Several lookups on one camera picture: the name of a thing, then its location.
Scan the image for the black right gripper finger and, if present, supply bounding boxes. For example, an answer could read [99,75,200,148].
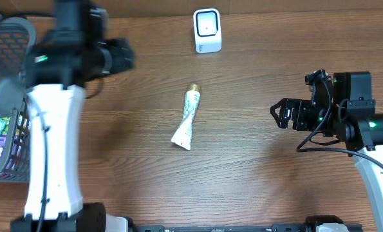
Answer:
[270,109,290,128]
[270,98,288,112]

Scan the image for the white tube gold cap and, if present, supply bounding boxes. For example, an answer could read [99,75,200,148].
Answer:
[171,84,201,151]

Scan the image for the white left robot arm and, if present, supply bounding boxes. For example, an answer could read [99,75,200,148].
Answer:
[10,0,134,232]

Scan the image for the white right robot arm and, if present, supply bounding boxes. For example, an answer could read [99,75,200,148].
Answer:
[270,70,383,231]

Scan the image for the brown cardboard back panel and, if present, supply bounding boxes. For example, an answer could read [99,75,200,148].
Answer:
[0,0,383,19]

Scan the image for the grey plastic mesh basket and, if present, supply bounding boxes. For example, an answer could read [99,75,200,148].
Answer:
[0,17,36,183]

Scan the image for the black front rail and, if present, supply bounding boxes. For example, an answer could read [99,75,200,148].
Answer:
[128,215,364,232]

